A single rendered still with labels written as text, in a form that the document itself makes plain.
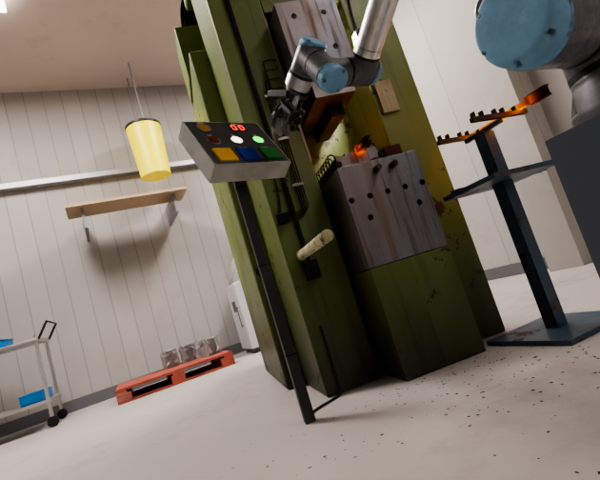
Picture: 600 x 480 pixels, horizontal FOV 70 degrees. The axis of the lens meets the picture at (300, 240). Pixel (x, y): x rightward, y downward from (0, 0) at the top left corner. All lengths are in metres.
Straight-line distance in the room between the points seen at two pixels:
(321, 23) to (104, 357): 4.29
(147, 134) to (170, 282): 1.79
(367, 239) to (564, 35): 1.14
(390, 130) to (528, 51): 1.43
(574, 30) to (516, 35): 0.09
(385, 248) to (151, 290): 4.04
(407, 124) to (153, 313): 4.01
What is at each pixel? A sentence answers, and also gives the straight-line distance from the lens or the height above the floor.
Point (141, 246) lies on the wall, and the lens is 5.58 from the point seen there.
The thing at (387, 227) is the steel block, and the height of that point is 0.62.
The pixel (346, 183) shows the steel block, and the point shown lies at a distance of 1.83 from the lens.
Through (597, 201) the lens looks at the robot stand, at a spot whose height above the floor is 0.45.
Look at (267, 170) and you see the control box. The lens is 1.66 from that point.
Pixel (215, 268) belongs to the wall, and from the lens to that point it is 5.65.
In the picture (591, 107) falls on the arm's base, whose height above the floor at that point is 0.62.
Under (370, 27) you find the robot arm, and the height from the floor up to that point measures 1.15.
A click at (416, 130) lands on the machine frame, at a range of 2.30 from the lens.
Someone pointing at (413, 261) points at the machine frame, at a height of 0.45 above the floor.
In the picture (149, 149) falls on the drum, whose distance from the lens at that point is 5.41.
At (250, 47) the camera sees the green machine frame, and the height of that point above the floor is 1.66.
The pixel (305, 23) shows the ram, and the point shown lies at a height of 1.64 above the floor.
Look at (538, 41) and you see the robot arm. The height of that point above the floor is 0.73.
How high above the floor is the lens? 0.45
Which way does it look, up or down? 7 degrees up
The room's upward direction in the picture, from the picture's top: 17 degrees counter-clockwise
